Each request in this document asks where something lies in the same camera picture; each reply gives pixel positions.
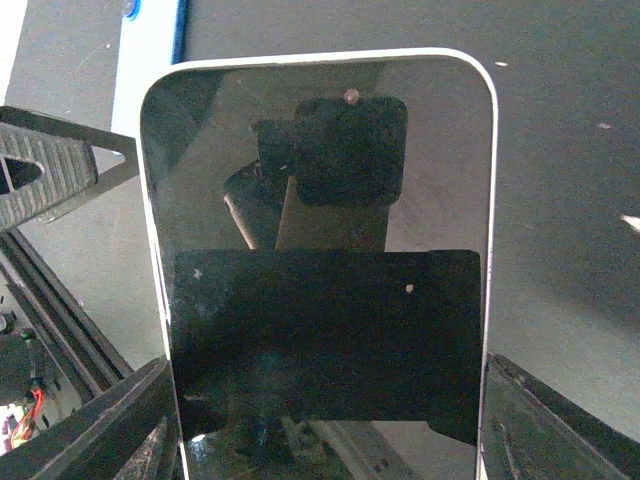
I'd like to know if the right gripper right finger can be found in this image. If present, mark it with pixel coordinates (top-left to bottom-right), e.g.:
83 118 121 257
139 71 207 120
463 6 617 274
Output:
481 355 639 479

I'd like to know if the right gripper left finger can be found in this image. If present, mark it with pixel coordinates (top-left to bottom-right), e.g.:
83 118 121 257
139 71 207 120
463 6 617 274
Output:
1 357 179 479

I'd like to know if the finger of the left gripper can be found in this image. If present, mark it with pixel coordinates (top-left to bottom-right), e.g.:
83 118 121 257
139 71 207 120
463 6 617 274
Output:
1 123 98 230
1 106 139 223

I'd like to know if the purple phone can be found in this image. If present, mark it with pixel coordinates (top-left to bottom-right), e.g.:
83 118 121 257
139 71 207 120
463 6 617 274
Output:
140 55 494 480

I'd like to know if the beige phone case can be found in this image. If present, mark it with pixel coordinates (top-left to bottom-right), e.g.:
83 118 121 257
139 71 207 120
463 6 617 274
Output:
137 47 500 480

